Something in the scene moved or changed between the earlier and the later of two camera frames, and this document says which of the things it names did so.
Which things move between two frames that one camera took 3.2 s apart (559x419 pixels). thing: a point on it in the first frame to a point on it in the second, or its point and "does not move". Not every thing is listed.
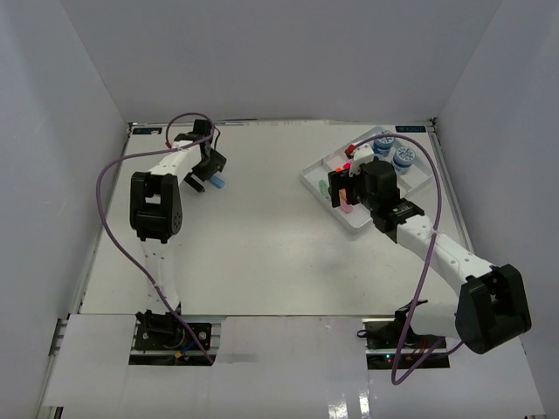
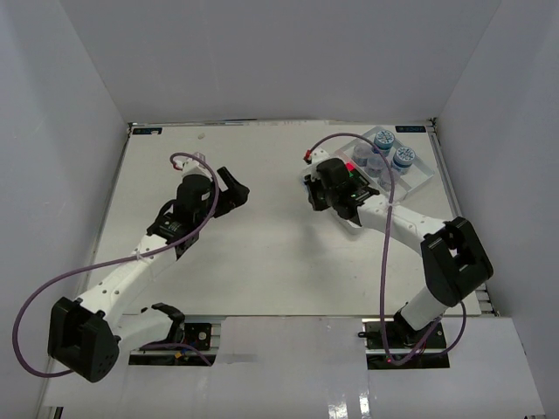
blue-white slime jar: [402, 160] does not move
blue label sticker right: [410, 128] does not move
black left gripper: [217, 163] to [234, 196]
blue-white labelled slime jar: [383, 146] does not move
